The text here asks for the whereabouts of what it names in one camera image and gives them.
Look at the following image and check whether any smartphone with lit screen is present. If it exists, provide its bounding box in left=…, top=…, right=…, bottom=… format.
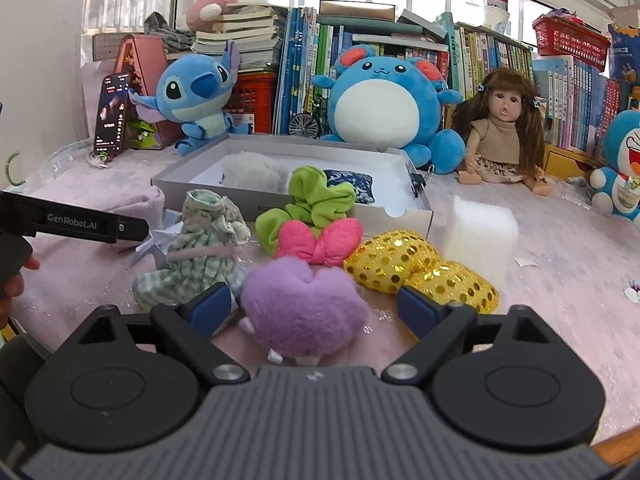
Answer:
left=94, top=72, right=135, bottom=157

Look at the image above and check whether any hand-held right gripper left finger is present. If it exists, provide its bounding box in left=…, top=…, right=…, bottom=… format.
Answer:
left=75, top=282, right=251, bottom=386

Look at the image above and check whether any round blue mouse plush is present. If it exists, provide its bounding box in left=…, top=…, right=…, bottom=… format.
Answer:
left=311, top=45, right=467, bottom=173

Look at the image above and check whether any green ring hook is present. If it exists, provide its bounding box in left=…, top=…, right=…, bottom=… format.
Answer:
left=4, top=151, right=25, bottom=187

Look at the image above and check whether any pale pink towel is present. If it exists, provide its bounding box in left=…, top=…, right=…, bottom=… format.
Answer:
left=30, top=185, right=167, bottom=261

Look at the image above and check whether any flat brown box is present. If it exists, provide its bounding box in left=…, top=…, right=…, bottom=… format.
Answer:
left=319, top=0, right=397, bottom=18

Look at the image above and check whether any red plastic crate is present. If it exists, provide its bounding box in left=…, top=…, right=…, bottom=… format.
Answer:
left=227, top=72, right=278, bottom=135

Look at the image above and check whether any pink house-shaped bag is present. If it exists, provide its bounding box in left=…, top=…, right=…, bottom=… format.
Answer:
left=114, top=34, right=186, bottom=150

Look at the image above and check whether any white fluffy plush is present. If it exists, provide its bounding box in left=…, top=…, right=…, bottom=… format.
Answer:
left=220, top=152, right=293, bottom=196

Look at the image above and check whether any blue patterned cloth pouch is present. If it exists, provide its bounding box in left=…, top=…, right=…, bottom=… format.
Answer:
left=322, top=169, right=375, bottom=206

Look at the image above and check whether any white foam block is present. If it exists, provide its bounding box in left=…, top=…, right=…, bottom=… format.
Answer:
left=441, top=195, right=520, bottom=281

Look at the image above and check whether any miniature bicycle model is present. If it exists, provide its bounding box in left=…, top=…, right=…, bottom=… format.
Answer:
left=289, top=95, right=328, bottom=138

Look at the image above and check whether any stack of lying books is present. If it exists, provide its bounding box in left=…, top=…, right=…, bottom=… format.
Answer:
left=192, top=2, right=288, bottom=73

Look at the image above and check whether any blue alien plush toy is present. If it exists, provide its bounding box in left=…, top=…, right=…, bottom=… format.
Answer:
left=127, top=40, right=253, bottom=157

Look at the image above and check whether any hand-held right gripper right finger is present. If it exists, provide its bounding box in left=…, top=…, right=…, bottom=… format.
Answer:
left=381, top=285, right=560, bottom=386

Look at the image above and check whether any pink mushroom plush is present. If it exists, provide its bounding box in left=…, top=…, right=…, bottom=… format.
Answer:
left=186, top=0, right=246, bottom=31

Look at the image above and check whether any person's left hand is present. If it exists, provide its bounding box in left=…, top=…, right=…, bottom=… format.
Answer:
left=0, top=255, right=42, bottom=330

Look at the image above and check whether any gold sequin pouch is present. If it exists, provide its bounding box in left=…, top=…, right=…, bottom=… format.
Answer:
left=342, top=230, right=501, bottom=314

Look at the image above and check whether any grey cardboard box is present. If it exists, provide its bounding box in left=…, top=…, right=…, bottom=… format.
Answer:
left=150, top=134, right=434, bottom=242

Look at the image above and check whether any black binder clip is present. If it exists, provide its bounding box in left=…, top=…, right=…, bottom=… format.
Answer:
left=409, top=167, right=433, bottom=198

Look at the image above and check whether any small wooden drawer box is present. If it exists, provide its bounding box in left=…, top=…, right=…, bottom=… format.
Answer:
left=542, top=144, right=603, bottom=178

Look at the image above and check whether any light blue tissue packet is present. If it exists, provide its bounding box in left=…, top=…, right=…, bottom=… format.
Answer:
left=131, top=225, right=176, bottom=270

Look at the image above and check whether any blue printed bag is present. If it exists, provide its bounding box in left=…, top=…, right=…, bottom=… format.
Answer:
left=607, top=22, right=640, bottom=81

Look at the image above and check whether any brown-haired baby doll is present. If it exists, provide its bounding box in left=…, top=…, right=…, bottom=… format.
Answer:
left=452, top=70, right=556, bottom=197

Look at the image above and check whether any grey crumpled cloth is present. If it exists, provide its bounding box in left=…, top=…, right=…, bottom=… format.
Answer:
left=144, top=11, right=197, bottom=53

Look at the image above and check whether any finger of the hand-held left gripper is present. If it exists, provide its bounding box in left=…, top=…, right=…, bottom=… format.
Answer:
left=107, top=214, right=151, bottom=254

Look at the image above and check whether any pink cloth bow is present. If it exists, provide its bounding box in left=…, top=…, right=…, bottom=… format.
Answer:
left=275, top=217, right=364, bottom=267

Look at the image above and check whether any green cloth scrunchie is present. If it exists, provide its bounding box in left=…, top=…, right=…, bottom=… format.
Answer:
left=255, top=166, right=357, bottom=256

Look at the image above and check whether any row of upright books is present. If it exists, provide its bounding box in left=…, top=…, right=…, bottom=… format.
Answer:
left=274, top=7, right=640, bottom=153

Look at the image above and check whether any purple plush heart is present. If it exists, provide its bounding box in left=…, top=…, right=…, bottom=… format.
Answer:
left=237, top=256, right=370, bottom=365

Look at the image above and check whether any blue cat plush toy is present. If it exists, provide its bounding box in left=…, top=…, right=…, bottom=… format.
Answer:
left=590, top=110, right=640, bottom=223

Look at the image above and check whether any red plastic basket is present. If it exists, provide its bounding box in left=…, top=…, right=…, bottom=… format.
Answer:
left=532, top=15, right=611, bottom=71

